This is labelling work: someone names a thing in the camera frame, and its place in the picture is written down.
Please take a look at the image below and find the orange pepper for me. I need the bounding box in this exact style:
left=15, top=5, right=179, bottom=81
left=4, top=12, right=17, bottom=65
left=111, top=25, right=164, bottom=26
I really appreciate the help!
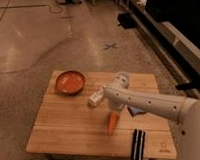
left=107, top=112, right=120, bottom=135

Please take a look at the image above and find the orange round bowl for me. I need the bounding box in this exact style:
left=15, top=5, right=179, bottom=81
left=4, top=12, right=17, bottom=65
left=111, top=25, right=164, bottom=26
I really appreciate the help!
left=55, top=70, right=86, bottom=95

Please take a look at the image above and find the black floor object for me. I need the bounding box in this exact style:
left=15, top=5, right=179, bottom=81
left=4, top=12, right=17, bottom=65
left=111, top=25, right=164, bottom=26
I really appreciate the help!
left=117, top=12, right=137, bottom=29

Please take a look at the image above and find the blue cloth piece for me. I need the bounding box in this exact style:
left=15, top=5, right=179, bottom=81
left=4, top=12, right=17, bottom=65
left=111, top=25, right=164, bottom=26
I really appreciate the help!
left=127, top=107, right=144, bottom=117

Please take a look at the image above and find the wooden table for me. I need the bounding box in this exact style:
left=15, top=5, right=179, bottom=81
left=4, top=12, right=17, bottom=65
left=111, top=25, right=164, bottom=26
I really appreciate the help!
left=26, top=71, right=177, bottom=160

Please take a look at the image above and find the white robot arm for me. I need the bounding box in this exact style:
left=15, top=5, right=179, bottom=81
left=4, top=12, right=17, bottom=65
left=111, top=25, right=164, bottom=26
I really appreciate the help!
left=104, top=72, right=200, bottom=160

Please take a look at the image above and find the white plastic bottle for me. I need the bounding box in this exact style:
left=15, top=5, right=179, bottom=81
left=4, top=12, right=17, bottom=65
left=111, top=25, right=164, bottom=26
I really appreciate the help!
left=88, top=88, right=105, bottom=107

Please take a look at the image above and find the black striped sponge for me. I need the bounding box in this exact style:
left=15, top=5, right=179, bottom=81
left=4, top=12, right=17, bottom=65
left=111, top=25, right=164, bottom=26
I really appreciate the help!
left=130, top=129, right=145, bottom=160

